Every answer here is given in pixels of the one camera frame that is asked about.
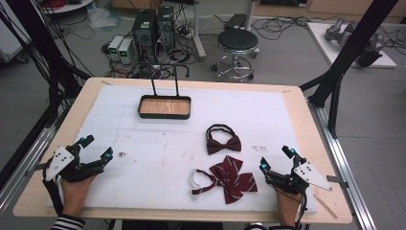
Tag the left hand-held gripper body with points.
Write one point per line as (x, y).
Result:
(59, 161)

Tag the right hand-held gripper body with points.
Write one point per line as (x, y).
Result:
(311, 175)

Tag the striped red bow tie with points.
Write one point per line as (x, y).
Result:
(231, 179)

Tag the plain dark red bow tie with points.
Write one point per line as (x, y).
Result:
(223, 145)

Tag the black rack with wooden base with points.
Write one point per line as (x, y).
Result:
(164, 107)

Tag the person's left hand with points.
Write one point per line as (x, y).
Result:
(75, 196)

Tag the person's right hand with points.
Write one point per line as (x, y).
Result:
(287, 206)

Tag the thin wooden stick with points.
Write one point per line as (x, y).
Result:
(325, 206)

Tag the white table mat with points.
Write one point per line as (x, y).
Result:
(159, 153)

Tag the white power supply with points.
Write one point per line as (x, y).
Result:
(125, 51)
(115, 48)

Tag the white floor board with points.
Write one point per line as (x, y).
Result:
(322, 41)

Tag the black computer tower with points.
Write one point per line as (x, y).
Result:
(166, 27)
(144, 32)

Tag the black round stool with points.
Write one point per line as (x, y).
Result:
(237, 40)

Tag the clear plastic bag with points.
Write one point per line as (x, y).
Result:
(103, 17)

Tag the white desk leg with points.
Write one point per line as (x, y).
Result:
(198, 32)

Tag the aluminium table rail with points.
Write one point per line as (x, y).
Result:
(348, 166)
(28, 153)

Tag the black metal frame post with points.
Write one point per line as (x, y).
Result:
(351, 48)
(44, 48)

